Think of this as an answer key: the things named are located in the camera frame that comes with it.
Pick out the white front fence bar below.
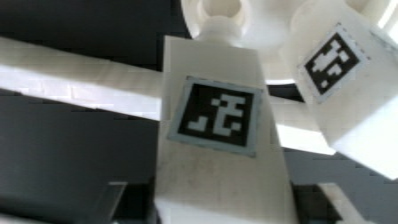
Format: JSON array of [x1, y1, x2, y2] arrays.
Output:
[[0, 37, 336, 155]]

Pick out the white round stool seat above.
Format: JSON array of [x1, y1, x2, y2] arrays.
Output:
[[180, 0, 398, 86]]

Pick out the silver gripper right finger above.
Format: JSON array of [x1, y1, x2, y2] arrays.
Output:
[[294, 183, 377, 224]]

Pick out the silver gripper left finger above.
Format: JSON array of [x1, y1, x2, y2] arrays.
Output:
[[82, 182, 157, 224]]

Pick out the white stool leg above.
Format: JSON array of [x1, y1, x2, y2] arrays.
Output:
[[155, 16, 299, 224], [281, 0, 398, 179]]

